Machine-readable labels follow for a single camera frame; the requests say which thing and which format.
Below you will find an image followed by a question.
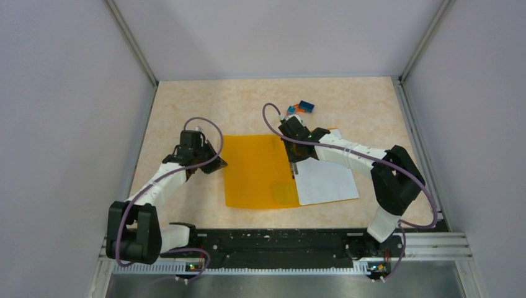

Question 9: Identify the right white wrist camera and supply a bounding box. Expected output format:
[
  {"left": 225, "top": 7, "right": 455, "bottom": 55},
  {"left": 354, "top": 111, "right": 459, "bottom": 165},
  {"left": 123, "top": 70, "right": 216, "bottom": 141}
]
[{"left": 292, "top": 114, "right": 305, "bottom": 126}]

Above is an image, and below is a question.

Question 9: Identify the orange plastic clip folder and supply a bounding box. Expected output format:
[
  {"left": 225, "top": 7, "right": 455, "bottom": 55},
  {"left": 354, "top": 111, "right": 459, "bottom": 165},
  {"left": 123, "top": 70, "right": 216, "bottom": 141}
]
[{"left": 222, "top": 135, "right": 302, "bottom": 209}]

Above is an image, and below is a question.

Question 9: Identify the white paper sheets stack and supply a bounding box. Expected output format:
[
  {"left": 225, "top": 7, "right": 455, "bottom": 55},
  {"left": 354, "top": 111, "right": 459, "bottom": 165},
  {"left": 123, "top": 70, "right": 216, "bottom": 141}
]
[{"left": 293, "top": 129, "right": 360, "bottom": 207}]

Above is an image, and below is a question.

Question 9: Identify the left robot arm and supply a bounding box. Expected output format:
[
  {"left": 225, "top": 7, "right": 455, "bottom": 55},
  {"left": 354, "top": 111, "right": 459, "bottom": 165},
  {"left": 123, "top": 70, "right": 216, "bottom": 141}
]
[{"left": 105, "top": 130, "right": 227, "bottom": 264}]

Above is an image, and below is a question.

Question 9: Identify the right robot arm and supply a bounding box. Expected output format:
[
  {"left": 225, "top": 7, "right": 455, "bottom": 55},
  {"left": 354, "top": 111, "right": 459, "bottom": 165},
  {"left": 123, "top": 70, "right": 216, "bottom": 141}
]
[{"left": 278, "top": 115, "right": 426, "bottom": 256}]

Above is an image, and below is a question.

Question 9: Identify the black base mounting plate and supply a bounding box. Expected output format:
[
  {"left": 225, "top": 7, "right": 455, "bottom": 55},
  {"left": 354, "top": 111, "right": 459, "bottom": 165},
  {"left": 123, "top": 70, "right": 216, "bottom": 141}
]
[{"left": 161, "top": 228, "right": 403, "bottom": 269}]

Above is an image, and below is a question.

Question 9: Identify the white slotted cable duct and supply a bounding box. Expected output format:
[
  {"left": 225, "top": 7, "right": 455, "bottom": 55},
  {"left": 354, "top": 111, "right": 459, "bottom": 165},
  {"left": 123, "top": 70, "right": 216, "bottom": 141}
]
[{"left": 112, "top": 261, "right": 372, "bottom": 276}]

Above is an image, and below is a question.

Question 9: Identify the dark blue toy brick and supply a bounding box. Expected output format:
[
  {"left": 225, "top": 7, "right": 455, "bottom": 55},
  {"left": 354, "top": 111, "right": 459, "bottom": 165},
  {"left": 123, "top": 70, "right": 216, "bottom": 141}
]
[{"left": 298, "top": 101, "right": 315, "bottom": 113}]

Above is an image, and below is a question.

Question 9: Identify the right aluminium frame post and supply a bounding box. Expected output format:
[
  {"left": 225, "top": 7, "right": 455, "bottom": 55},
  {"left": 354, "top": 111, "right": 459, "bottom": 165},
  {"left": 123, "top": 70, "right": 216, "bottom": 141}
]
[{"left": 398, "top": 0, "right": 455, "bottom": 84}]

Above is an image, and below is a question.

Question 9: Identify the aluminium front rail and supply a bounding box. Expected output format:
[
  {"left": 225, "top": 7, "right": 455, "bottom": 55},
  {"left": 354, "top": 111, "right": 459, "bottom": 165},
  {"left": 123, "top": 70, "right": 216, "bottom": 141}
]
[{"left": 98, "top": 232, "right": 473, "bottom": 261}]

